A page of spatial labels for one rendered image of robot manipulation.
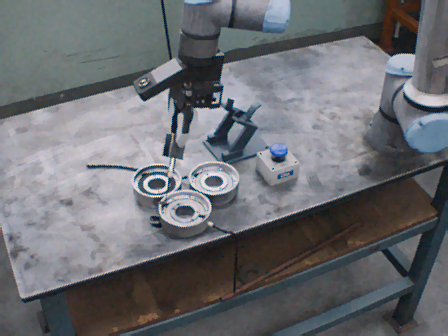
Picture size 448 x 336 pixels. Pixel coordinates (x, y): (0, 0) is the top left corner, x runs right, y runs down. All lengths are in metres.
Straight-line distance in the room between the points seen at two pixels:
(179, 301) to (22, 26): 1.68
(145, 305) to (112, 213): 0.26
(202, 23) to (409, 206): 0.90
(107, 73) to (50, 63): 0.30
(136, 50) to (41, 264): 1.91
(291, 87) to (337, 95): 0.13
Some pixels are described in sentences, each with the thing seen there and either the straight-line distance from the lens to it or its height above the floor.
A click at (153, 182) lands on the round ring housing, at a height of 0.82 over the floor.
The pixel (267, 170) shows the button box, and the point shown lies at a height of 0.83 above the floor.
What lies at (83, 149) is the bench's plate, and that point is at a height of 0.80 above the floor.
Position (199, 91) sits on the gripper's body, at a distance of 1.20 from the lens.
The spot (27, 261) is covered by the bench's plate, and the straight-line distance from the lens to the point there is 1.27.
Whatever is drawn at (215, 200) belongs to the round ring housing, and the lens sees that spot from 1.31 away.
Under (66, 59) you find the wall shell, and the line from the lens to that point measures 2.94.
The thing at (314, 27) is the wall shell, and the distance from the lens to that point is 3.46.
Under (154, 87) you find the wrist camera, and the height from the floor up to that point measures 1.08.
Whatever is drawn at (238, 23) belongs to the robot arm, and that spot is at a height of 1.20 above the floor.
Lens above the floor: 1.72
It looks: 40 degrees down
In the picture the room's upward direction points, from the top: 2 degrees clockwise
